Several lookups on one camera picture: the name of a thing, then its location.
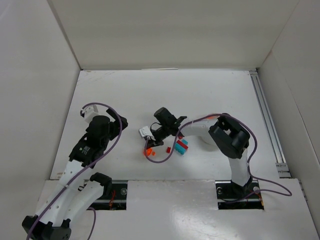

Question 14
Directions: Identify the orange round lego piece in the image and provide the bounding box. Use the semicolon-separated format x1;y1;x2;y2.
142;148;153;156

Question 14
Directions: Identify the white divided round container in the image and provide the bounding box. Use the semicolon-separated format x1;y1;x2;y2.
199;116;219;148

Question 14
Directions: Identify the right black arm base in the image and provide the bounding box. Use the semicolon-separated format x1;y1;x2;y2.
215;180;264;210

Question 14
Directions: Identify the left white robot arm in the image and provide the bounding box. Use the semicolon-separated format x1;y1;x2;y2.
22;105;128;240

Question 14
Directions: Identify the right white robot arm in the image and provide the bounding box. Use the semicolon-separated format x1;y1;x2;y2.
144;107;252;195

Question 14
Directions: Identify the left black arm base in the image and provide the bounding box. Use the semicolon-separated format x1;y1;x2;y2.
90;180;128;211

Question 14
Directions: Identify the teal and red lego stack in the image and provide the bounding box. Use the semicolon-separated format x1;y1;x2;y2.
174;138;189;156

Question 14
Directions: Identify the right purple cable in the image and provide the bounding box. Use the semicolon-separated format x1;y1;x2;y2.
144;113;293;198

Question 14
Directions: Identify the purple cable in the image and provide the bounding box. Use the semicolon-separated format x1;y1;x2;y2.
144;113;293;198
25;102;123;240

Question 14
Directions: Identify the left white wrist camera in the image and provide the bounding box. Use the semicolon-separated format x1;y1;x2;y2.
80;104;99;124

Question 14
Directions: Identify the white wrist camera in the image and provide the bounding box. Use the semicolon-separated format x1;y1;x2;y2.
80;104;99;124
138;126;153;138

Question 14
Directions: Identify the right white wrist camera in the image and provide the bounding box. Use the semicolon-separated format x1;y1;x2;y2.
138;126;153;138

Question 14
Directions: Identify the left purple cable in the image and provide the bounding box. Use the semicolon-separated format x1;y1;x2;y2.
25;102;123;240

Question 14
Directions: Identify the aluminium rail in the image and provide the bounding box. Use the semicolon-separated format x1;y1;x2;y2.
249;70;292;179

